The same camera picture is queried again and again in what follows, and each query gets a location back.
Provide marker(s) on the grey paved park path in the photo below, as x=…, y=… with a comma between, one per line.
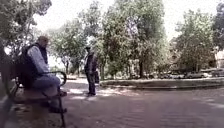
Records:
x=143, y=110

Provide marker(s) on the person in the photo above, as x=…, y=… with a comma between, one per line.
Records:
x=40, y=63
x=90, y=68

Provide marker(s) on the grass island with kerb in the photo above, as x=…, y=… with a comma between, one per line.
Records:
x=160, y=82

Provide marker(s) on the row of parked cars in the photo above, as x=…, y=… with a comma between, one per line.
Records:
x=190, y=74

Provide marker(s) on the dark park bench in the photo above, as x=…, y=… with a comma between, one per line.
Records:
x=20, y=93

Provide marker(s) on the row of trees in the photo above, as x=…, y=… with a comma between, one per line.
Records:
x=133, y=36

